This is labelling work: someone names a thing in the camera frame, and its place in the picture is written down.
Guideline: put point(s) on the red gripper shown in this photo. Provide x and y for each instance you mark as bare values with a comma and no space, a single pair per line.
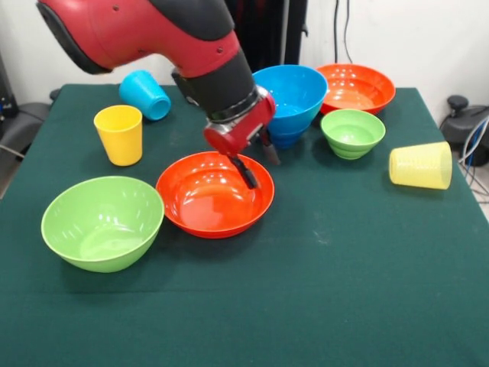
244,128

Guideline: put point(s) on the small dark blue bowl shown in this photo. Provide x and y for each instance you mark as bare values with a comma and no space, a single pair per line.
286,140

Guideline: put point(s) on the orange bowl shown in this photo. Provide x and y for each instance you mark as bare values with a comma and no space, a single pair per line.
359,91
206,202

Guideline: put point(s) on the large light blue bowl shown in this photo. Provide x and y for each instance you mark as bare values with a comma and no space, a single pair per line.
294,99

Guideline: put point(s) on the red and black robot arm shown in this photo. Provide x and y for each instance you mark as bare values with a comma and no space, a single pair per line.
153,34

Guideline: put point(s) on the small green bowl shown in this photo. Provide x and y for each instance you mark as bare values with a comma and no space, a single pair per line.
351,134

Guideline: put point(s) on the light blue cup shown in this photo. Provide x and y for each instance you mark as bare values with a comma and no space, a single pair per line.
147,93

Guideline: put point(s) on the dark green tablecloth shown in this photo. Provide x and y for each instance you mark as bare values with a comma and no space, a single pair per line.
305,286

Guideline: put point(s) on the opaque yellow cup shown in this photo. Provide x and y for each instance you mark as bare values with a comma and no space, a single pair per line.
119,141

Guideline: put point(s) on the translucent yellow cup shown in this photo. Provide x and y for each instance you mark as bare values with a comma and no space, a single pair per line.
420,166

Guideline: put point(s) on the large green bowl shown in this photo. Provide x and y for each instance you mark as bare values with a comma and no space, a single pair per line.
101,229

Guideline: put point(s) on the black chair base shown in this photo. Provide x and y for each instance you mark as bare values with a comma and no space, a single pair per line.
458,122

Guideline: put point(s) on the black chair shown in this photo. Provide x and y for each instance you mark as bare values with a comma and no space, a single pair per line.
26,122

